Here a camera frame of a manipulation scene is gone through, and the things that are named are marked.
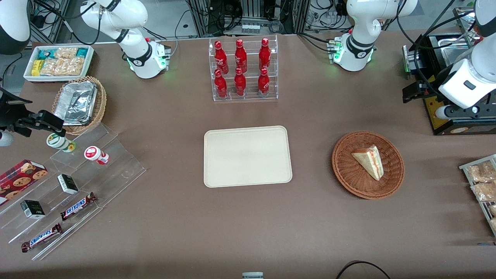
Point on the light tan wicker basket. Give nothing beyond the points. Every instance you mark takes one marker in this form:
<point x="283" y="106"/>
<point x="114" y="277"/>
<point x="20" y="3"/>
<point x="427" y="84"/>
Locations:
<point x="100" y="100"/>

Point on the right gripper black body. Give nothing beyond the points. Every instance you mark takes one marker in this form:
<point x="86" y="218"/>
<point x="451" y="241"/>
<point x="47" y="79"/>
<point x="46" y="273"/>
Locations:
<point x="8" y="115"/>

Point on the metal tray of snack bags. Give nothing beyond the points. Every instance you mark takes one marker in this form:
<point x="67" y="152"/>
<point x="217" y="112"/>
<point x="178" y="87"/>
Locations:
<point x="467" y="170"/>

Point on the red cola bottle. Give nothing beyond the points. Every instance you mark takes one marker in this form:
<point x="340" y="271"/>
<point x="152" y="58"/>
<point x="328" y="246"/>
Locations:
<point x="240" y="57"/>
<point x="221" y="58"/>
<point x="263" y="83"/>
<point x="220" y="86"/>
<point x="264" y="55"/>
<point x="240" y="83"/>

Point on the clear acrylic stepped shelf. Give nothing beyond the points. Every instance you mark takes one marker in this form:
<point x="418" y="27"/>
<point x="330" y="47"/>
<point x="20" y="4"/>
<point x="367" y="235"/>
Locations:
<point x="116" y="170"/>

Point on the green sunflower lidded jar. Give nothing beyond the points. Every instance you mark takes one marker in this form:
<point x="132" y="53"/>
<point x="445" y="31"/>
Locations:
<point x="60" y="142"/>

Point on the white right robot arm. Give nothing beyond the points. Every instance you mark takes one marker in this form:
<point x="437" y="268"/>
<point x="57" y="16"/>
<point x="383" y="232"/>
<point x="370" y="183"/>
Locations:
<point x="143" y="58"/>

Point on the brown round wicker basket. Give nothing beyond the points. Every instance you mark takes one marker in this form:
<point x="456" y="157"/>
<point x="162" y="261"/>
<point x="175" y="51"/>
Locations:
<point x="345" y="170"/>

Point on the silver foil packet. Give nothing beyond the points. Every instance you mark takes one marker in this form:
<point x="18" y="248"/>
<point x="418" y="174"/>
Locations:
<point x="75" y="102"/>

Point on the black appliance with yellow label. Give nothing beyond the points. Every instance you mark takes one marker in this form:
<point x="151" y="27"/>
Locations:
<point x="436" y="116"/>

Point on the aluminium frame rack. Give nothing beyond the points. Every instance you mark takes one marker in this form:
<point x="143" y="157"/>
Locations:
<point x="248" y="11"/>

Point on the yellow snack packet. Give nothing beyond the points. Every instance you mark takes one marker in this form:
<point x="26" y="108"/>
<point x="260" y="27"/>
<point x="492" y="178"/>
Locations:
<point x="37" y="68"/>

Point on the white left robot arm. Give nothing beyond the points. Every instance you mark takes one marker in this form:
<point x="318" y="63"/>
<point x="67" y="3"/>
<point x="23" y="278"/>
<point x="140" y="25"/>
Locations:
<point x="356" y="48"/>

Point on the small grey device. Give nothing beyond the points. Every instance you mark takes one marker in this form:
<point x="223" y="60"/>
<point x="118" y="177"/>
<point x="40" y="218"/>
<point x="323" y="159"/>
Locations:
<point x="252" y="275"/>

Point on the small black carton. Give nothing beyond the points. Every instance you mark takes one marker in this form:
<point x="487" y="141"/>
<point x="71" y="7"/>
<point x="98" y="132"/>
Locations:
<point x="33" y="209"/>
<point x="68" y="184"/>

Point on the clear bag of rice crackers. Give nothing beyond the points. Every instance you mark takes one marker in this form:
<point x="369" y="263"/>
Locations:
<point x="493" y="211"/>
<point x="485" y="191"/>
<point x="480" y="172"/>

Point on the beige plastic tray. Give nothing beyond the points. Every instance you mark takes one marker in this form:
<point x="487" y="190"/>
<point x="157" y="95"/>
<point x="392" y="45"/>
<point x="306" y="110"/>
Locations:
<point x="248" y="157"/>

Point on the teal snack packet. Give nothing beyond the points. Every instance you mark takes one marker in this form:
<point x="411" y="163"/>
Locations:
<point x="46" y="53"/>
<point x="82" y="52"/>

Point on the stainless steel pan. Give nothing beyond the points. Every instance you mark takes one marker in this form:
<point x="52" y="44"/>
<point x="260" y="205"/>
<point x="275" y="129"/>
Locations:
<point x="455" y="54"/>

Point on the wrapped triangular sandwich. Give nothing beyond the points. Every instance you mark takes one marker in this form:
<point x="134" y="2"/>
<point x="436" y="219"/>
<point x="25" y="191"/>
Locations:
<point x="370" y="161"/>

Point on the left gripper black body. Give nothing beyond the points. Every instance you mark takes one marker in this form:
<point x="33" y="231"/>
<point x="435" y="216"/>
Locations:
<point x="429" y="88"/>

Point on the red tartan cookie box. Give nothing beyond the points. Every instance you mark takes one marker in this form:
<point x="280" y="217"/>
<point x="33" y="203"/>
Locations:
<point x="19" y="178"/>

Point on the white rectangular snack bin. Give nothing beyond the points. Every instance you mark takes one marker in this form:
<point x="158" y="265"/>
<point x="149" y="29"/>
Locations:
<point x="90" y="62"/>

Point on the red lidded jar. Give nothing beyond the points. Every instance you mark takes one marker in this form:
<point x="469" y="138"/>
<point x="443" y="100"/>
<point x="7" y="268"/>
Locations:
<point x="93" y="153"/>

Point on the clear acrylic bottle rack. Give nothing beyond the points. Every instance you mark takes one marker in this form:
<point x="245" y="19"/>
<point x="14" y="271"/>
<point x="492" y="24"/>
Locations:
<point x="250" y="95"/>

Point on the Snickers chocolate bar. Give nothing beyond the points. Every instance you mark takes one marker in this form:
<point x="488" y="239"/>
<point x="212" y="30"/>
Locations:
<point x="77" y="206"/>
<point x="42" y="237"/>

